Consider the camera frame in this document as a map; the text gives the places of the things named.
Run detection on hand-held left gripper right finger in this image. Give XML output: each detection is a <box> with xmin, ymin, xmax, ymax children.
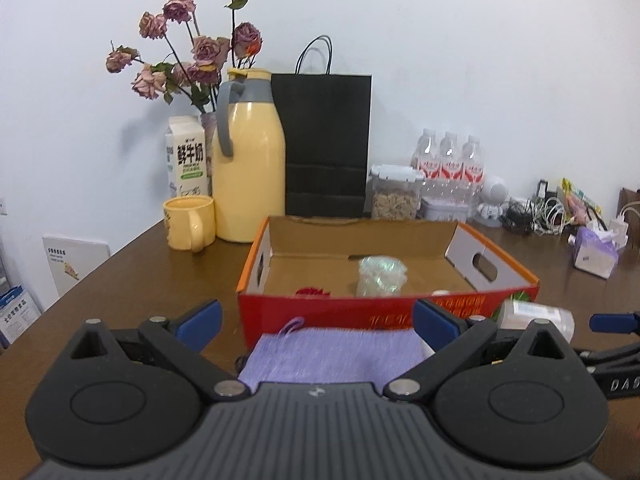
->
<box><xmin>383</xmin><ymin>299</ymin><xmax>572</xmax><ymax>403</ymax></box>

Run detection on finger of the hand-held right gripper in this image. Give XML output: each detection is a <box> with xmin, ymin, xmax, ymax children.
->
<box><xmin>589</xmin><ymin>312</ymin><xmax>640</xmax><ymax>334</ymax></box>
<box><xmin>574</xmin><ymin>342</ymin><xmax>640</xmax><ymax>373</ymax></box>

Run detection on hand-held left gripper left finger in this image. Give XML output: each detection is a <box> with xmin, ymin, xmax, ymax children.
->
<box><xmin>69</xmin><ymin>299</ymin><xmax>251</xmax><ymax>403</ymax></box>

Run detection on white plastic jar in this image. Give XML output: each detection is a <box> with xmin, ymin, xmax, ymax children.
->
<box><xmin>492</xmin><ymin>300</ymin><xmax>576</xmax><ymax>344</ymax></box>

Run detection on red cardboard box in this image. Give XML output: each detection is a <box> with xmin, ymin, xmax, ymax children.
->
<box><xmin>236</xmin><ymin>215</ymin><xmax>542</xmax><ymax>352</ymax></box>

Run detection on purple knitted cloth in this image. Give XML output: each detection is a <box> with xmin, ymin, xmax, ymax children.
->
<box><xmin>239</xmin><ymin>316</ymin><xmax>437</xmax><ymax>394</ymax></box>

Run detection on iridescent plastic wrap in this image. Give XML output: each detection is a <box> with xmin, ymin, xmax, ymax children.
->
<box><xmin>356</xmin><ymin>256</ymin><xmax>409</xmax><ymax>299</ymax></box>

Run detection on purple tissue pack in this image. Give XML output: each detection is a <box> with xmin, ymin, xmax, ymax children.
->
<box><xmin>572</xmin><ymin>226</ymin><xmax>620</xmax><ymax>279</ymax></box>

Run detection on white charger plug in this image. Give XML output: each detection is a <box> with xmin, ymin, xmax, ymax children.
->
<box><xmin>607</xmin><ymin>214</ymin><xmax>632</xmax><ymax>249</ymax></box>

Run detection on yellow mug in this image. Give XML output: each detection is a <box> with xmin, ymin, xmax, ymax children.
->
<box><xmin>163</xmin><ymin>196</ymin><xmax>217</xmax><ymax>253</ymax></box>

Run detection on brown paper bag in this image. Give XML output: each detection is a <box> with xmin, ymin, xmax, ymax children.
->
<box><xmin>619</xmin><ymin>187</ymin><xmax>640</xmax><ymax>252</ymax></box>

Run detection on clear nut container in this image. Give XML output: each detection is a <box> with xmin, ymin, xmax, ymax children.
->
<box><xmin>369</xmin><ymin>164</ymin><xmax>425</xmax><ymax>221</ymax></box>

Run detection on colourful snack packets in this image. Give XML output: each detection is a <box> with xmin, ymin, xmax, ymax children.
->
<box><xmin>560</xmin><ymin>177</ymin><xmax>604</xmax><ymax>227</ymax></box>

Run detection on white booklet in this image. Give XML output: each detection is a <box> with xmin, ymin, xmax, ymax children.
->
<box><xmin>42</xmin><ymin>234</ymin><xmax>110</xmax><ymax>311</ymax></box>

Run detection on white robot figurine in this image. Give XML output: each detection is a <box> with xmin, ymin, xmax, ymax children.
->
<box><xmin>474</xmin><ymin>175</ymin><xmax>511</xmax><ymax>225</ymax></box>

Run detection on yellow thermos jug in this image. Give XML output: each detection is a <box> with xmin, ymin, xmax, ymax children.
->
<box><xmin>212</xmin><ymin>67</ymin><xmax>287</xmax><ymax>244</ymax></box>

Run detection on clear water bottle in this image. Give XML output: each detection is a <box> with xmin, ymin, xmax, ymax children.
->
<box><xmin>460</xmin><ymin>135</ymin><xmax>487</xmax><ymax>202</ymax></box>
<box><xmin>411</xmin><ymin>128</ymin><xmax>441</xmax><ymax>196</ymax></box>
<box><xmin>437</xmin><ymin>131</ymin><xmax>464</xmax><ymax>197</ymax></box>

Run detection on white milk carton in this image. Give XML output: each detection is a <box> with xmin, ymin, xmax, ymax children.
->
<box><xmin>165</xmin><ymin>115</ymin><xmax>210</xmax><ymax>200</ymax></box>

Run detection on blue printed packets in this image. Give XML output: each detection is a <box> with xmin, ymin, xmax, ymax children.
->
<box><xmin>0</xmin><ymin>285</ymin><xmax>42</xmax><ymax>349</ymax></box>

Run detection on glass vase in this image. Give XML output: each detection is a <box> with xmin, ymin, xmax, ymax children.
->
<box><xmin>200</xmin><ymin>112</ymin><xmax>219</xmax><ymax>197</ymax></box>

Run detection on black paper bag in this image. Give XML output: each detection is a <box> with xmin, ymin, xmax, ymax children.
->
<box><xmin>271</xmin><ymin>35</ymin><xmax>374</xmax><ymax>219</ymax></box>

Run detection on dried rose bouquet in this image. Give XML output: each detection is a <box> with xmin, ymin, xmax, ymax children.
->
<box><xmin>105</xmin><ymin>0</ymin><xmax>264</xmax><ymax>114</ymax></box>

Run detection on tangle of charging cables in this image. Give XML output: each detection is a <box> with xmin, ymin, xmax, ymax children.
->
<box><xmin>500</xmin><ymin>195</ymin><xmax>577</xmax><ymax>237</ymax></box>

